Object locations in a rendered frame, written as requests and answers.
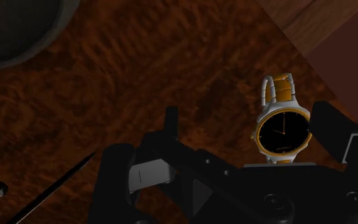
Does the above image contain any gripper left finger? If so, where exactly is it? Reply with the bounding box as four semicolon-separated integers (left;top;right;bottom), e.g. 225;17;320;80
87;106;261;224

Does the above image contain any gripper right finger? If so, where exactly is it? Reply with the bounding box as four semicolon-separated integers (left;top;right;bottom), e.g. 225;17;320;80
308;101;358;224

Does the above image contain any silver and gold wristwatch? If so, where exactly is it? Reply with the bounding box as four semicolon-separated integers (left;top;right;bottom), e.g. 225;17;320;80
251;73;313;165

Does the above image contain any dark brown wooden table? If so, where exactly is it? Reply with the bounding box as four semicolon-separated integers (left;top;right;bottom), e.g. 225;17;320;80
0;0;358;224

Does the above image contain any thin black stick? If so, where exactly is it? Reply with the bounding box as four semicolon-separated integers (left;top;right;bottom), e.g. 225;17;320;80
6;151;97;224

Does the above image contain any grey bowl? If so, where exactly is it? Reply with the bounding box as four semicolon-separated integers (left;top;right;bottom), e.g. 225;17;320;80
0;0;82;71

